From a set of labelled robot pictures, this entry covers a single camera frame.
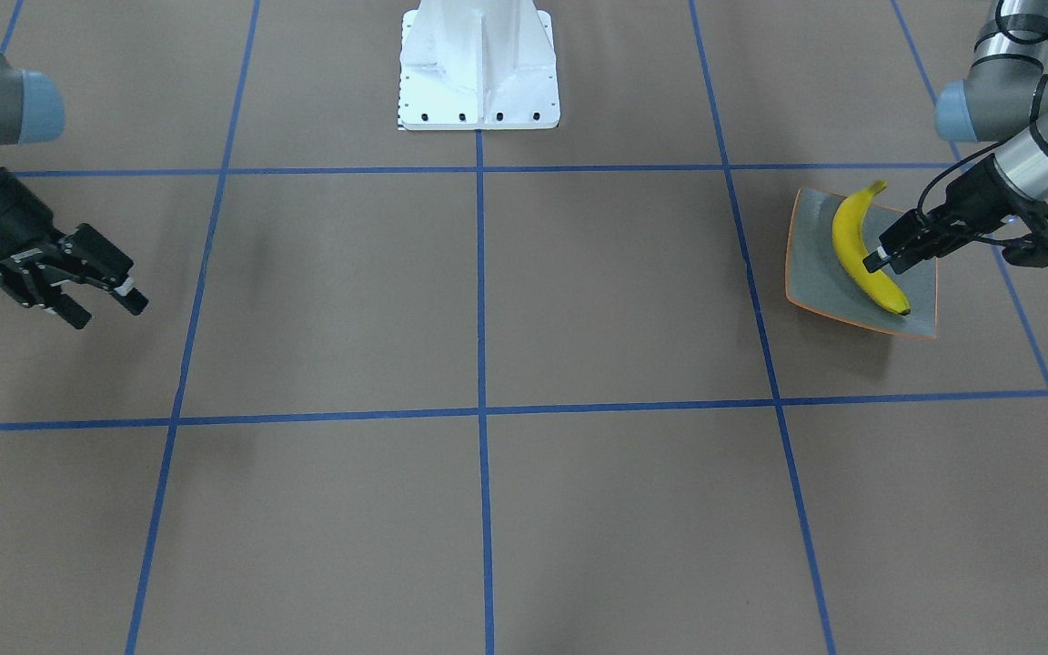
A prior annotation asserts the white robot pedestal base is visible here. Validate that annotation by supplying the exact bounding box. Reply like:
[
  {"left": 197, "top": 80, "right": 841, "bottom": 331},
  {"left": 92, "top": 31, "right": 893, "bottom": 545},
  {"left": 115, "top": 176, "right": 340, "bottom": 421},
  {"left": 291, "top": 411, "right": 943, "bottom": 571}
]
[{"left": 397, "top": 1, "right": 561, "bottom": 130}]

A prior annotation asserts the grey square plate orange rim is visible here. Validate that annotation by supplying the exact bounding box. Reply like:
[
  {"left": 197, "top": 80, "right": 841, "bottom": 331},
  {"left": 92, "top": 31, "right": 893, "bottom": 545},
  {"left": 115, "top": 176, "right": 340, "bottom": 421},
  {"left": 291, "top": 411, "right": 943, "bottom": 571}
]
[{"left": 783, "top": 181, "right": 939, "bottom": 339}]

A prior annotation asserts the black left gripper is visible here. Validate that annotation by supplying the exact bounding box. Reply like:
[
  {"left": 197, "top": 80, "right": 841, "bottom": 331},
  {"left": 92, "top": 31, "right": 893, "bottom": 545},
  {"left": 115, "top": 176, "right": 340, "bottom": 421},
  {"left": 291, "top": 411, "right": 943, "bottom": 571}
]
[{"left": 863, "top": 158, "right": 1016, "bottom": 274}]

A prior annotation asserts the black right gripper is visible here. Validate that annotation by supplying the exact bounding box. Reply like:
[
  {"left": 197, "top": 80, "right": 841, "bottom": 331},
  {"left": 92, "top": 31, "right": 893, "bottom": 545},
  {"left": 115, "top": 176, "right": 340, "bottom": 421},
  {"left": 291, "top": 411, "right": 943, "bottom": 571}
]
[{"left": 0, "top": 169, "right": 148, "bottom": 330}]

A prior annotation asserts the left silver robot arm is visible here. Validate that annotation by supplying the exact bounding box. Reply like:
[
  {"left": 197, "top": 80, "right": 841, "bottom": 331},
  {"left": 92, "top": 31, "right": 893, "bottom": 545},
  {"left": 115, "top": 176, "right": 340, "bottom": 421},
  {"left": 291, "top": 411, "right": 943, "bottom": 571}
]
[{"left": 863, "top": 1, "right": 1048, "bottom": 274}]

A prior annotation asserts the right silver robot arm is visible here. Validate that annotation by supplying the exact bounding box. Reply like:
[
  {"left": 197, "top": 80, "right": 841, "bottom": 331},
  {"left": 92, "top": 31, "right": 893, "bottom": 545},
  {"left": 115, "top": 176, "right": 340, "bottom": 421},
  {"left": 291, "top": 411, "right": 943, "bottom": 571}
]
[{"left": 0, "top": 45, "right": 148, "bottom": 330}]

